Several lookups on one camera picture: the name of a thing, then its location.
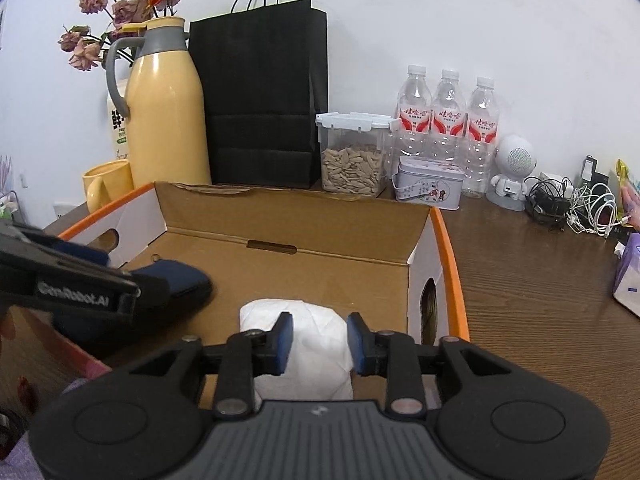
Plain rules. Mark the yellow mug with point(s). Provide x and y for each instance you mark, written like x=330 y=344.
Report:
x=112 y=180

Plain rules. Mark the black green small device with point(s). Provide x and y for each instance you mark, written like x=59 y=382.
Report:
x=592 y=172

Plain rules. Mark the white milk carton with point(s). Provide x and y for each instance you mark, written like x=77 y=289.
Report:
x=119 y=130

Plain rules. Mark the dried pink flowers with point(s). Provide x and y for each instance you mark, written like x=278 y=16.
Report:
x=125 y=10

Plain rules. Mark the person's purple clothing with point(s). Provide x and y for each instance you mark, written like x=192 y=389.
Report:
x=20 y=460

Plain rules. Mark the white tissue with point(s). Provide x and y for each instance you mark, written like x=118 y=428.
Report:
x=320 y=360

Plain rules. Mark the white wall socket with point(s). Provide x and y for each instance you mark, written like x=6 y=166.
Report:
x=64 y=208

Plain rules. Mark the yellow thermos jug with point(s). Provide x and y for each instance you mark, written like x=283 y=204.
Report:
x=165 y=110

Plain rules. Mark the purple flower wall sticker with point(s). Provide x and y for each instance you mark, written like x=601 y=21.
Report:
x=5 y=172

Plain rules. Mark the purple tissue pack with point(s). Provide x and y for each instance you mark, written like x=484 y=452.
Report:
x=630 y=280

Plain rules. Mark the white robot figure speaker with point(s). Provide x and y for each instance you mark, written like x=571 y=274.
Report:
x=517 y=157

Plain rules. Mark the black paper bag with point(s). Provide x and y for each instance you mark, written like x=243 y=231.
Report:
x=260 y=85

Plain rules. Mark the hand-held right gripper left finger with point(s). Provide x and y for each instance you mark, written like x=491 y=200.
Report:
x=285 y=342

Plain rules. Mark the storage cart with bottles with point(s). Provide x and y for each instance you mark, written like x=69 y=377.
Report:
x=9 y=207

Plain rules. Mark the red cardboard box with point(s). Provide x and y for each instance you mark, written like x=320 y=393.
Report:
x=325 y=280

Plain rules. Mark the white charger plug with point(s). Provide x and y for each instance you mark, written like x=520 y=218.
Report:
x=550 y=177

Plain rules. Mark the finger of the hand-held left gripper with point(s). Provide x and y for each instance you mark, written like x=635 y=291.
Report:
x=82 y=254
x=152 y=290

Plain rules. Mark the clear container of seeds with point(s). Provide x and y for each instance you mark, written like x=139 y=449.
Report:
x=352 y=165

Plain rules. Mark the clear water bottle red label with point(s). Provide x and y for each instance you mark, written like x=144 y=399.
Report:
x=448 y=110
x=482 y=120
x=415 y=110

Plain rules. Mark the white printed tin box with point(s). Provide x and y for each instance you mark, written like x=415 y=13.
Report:
x=430 y=185

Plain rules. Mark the navy blue pouch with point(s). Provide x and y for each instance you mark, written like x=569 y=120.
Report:
x=185 y=285

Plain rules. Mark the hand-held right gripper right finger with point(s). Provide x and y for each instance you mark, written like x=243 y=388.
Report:
x=356 y=345

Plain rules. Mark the yellow snack packet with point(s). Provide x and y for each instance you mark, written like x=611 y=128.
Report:
x=627 y=185

